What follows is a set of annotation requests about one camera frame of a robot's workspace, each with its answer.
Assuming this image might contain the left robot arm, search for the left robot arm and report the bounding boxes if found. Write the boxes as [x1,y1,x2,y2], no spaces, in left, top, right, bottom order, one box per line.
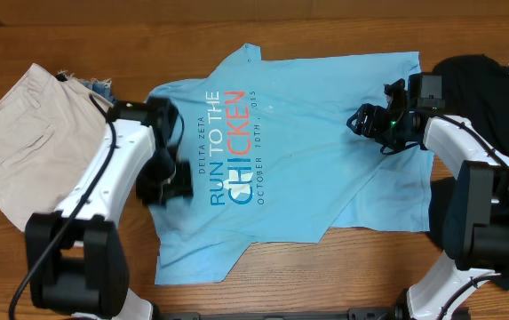
[8,98,193,320]

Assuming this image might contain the black t-shirt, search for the black t-shirt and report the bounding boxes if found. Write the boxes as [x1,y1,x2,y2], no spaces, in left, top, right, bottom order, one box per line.
[425,53,509,301]

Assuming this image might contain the folded beige shorts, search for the folded beige shorts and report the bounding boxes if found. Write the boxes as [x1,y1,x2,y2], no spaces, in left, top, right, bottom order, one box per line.
[0,64,112,230]

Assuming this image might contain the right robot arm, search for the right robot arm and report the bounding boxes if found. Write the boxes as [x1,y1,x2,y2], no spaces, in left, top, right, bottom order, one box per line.
[346,73,509,320]

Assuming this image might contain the folded denim shorts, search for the folded denim shorts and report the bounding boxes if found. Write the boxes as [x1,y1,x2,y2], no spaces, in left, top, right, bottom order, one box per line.
[56,70,116,104]

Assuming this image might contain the light blue printed t-shirt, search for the light blue printed t-shirt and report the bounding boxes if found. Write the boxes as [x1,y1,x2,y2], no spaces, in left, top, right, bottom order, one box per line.
[150,44,433,285]

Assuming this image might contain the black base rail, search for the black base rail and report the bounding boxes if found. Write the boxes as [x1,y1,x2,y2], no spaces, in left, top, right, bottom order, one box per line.
[152,307,404,320]

